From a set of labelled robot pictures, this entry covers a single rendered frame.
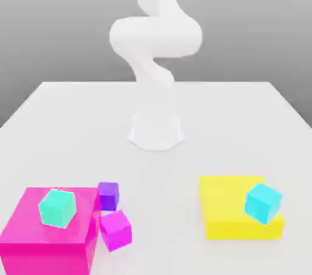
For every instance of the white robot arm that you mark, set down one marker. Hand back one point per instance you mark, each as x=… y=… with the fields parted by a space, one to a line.
x=156 y=36

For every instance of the small cyan cube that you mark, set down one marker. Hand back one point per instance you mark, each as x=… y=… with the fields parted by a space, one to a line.
x=263 y=203

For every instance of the small purple cube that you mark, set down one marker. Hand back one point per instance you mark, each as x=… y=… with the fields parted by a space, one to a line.
x=108 y=194

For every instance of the small magenta cube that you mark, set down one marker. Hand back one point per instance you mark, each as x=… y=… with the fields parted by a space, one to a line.
x=116 y=230

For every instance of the small turquoise cube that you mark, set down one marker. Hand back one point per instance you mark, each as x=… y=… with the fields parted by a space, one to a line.
x=57 y=208

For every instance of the large pink box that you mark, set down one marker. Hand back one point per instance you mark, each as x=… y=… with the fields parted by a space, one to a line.
x=29 y=248

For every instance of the large yellow box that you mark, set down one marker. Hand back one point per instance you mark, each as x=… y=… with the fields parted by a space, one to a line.
x=221 y=209

